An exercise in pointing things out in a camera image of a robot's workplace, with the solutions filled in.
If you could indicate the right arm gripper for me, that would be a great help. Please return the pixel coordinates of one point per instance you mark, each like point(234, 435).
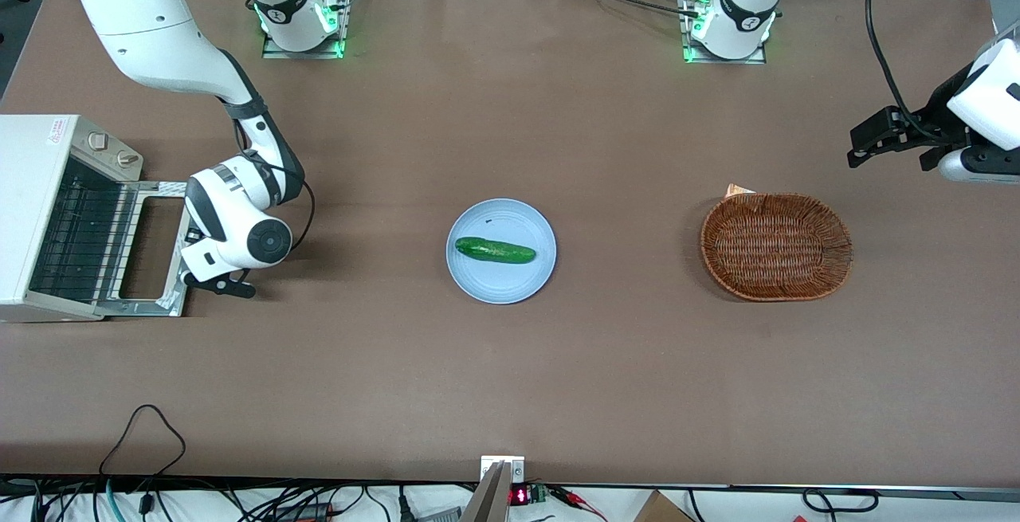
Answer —
point(193, 235)

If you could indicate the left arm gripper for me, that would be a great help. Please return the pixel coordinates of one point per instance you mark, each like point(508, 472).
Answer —
point(937, 117)

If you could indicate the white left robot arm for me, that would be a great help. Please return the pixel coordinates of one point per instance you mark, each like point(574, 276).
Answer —
point(745, 4)

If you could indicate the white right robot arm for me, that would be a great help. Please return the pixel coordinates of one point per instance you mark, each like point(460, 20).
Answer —
point(143, 20)

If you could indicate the round cream oven knob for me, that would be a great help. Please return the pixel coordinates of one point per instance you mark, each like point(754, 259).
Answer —
point(97, 140)
point(127, 159)

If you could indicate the white toaster oven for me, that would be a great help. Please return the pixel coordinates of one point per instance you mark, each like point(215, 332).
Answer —
point(32, 155)

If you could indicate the brown wicker basket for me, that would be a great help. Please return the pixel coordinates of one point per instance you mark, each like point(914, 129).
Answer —
point(777, 247)

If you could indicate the small tan paper tag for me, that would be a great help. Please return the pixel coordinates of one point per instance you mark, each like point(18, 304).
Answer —
point(737, 190)

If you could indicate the black power adapter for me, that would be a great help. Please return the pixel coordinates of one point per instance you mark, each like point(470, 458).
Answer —
point(307, 512)

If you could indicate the green cucumber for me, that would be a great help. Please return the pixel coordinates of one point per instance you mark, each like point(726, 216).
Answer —
point(494, 250)

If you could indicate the light blue plate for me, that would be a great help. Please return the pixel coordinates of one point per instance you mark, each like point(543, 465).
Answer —
point(498, 283)

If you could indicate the red digit display module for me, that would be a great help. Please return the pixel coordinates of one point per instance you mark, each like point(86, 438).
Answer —
point(522, 496)

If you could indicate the brown cardboard box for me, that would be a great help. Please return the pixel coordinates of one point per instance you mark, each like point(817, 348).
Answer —
point(661, 508)

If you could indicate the red clip leads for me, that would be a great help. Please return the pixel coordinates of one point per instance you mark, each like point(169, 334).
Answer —
point(578, 500)

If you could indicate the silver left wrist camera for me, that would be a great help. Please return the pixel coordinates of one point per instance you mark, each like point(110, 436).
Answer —
point(960, 165)

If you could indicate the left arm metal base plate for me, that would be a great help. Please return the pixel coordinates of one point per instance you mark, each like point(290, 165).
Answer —
point(761, 56)

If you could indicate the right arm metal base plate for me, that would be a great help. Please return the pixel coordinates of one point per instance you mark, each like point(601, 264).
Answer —
point(339, 28)

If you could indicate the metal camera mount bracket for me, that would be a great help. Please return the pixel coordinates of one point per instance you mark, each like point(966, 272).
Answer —
point(498, 470)

